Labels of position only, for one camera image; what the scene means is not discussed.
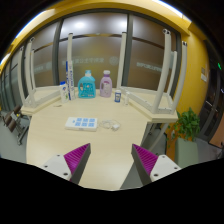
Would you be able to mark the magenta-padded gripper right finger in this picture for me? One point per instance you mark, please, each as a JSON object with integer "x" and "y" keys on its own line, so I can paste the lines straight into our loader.
{"x": 144, "y": 159}

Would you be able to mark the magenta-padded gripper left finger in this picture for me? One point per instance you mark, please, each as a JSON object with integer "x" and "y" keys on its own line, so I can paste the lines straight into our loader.
{"x": 79, "y": 158}

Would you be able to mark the white power strip blue sockets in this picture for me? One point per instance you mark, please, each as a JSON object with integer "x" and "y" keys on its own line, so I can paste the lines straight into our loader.
{"x": 81, "y": 123}

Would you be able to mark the grey green planter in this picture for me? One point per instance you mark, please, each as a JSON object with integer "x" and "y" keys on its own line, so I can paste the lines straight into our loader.
{"x": 186, "y": 151}

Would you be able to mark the green potted plant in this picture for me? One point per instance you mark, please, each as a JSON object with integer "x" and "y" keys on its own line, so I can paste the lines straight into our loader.
{"x": 186, "y": 124}

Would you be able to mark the white bottle blue cap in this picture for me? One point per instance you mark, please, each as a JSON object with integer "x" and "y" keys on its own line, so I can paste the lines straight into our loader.
{"x": 64, "y": 93}

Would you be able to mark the small blue white bottle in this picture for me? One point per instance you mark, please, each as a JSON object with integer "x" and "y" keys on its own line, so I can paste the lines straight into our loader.
{"x": 118, "y": 96}

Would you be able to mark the blue detergent bottle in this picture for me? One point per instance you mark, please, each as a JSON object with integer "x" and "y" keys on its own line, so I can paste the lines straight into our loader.
{"x": 86, "y": 87}

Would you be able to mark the group of brown chairs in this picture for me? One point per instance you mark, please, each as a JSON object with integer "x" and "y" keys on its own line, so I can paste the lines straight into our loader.
{"x": 11, "y": 123}

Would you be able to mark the purple detergent bottle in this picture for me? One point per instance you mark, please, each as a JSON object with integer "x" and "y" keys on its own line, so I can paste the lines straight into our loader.
{"x": 106, "y": 86}

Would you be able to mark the tall blue white box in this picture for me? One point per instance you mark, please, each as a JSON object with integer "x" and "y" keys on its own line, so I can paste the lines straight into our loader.
{"x": 70, "y": 80}

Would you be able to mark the upturned white-legged table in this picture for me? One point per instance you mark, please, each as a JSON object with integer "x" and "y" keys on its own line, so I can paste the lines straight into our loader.
{"x": 30, "y": 73}
{"x": 163, "y": 70}

